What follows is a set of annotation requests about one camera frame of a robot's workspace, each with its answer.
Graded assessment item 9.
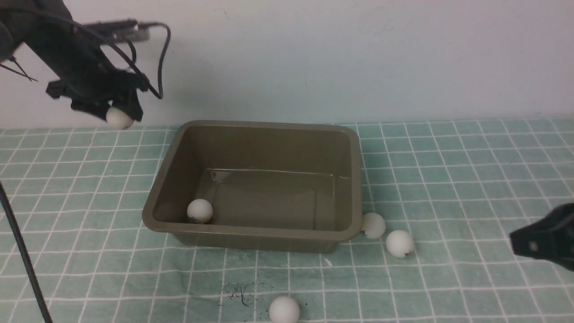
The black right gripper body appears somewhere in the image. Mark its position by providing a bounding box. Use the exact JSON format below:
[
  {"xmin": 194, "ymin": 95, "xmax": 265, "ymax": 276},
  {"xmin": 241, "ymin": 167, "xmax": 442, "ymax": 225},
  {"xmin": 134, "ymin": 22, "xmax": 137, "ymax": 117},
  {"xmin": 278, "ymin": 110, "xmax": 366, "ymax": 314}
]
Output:
[{"xmin": 509, "ymin": 203, "xmax": 574, "ymax": 271}]

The black diagonal cable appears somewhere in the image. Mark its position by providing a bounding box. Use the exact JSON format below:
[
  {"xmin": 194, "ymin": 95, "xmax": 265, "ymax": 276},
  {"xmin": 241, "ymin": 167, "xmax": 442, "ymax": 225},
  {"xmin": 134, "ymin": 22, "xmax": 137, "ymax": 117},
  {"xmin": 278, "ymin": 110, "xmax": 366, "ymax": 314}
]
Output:
[{"xmin": 0, "ymin": 182, "xmax": 53, "ymax": 323}]

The white ping-pong ball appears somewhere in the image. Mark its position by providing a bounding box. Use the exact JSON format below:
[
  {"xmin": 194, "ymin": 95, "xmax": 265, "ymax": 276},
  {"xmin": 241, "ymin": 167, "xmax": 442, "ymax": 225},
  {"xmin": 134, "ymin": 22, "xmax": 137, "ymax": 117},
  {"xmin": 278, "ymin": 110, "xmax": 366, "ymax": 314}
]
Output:
[
  {"xmin": 187, "ymin": 199, "xmax": 213, "ymax": 223},
  {"xmin": 386, "ymin": 230, "xmax": 416, "ymax": 259},
  {"xmin": 361, "ymin": 212, "xmax": 386, "ymax": 240},
  {"xmin": 106, "ymin": 107, "xmax": 135, "ymax": 130},
  {"xmin": 268, "ymin": 296, "xmax": 300, "ymax": 323}
]

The black cable loop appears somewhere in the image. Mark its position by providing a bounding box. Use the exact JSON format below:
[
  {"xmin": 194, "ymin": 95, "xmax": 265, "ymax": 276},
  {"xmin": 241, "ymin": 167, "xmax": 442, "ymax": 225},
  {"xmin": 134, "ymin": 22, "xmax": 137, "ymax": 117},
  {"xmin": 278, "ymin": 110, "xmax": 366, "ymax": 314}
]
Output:
[{"xmin": 9, "ymin": 9, "xmax": 173, "ymax": 100}]

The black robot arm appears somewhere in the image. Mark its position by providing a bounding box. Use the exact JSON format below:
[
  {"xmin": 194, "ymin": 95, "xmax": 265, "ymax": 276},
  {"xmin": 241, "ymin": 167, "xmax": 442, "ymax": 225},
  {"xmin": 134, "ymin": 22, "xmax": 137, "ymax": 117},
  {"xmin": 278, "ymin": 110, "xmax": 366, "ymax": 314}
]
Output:
[{"xmin": 1, "ymin": 0, "xmax": 364, "ymax": 253}]

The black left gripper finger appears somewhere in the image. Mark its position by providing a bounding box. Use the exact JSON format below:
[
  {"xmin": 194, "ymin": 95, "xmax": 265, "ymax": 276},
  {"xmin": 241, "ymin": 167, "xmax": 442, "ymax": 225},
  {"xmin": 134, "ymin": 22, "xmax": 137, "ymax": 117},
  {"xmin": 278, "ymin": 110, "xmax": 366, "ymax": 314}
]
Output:
[
  {"xmin": 117, "ymin": 92, "xmax": 143, "ymax": 122},
  {"xmin": 70, "ymin": 100, "xmax": 111, "ymax": 122}
]

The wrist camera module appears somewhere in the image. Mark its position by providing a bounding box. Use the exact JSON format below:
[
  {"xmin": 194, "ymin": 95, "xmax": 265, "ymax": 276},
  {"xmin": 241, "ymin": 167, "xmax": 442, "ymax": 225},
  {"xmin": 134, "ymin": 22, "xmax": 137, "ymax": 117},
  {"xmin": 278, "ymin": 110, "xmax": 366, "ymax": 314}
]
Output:
[{"xmin": 85, "ymin": 19, "xmax": 151, "ymax": 44}]

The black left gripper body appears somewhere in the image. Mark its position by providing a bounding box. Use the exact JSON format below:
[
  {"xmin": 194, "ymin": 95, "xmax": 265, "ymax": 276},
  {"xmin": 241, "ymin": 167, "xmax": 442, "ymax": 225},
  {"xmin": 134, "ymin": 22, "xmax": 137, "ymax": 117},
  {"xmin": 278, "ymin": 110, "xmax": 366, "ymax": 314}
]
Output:
[{"xmin": 46, "ymin": 68, "xmax": 149, "ymax": 106}]

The olive green plastic bin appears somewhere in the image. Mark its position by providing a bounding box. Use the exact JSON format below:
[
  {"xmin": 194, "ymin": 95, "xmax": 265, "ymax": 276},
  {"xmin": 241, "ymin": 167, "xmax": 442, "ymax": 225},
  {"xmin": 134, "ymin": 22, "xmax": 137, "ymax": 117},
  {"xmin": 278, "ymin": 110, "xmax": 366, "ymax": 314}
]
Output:
[{"xmin": 142, "ymin": 120, "xmax": 363, "ymax": 253}]

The white ping-pong ball front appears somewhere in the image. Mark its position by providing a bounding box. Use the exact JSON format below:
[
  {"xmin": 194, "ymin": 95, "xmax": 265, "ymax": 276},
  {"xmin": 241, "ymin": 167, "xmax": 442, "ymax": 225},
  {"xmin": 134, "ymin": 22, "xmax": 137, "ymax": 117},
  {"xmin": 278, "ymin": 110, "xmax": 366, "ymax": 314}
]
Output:
[{"xmin": 268, "ymin": 296, "xmax": 300, "ymax": 323}]

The green checkered tablecloth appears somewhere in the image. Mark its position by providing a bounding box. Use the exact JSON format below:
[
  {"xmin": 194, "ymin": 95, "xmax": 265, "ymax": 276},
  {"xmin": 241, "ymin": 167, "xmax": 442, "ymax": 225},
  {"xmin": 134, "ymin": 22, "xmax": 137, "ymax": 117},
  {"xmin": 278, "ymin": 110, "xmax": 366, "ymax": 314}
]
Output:
[{"xmin": 0, "ymin": 119, "xmax": 574, "ymax": 323}]

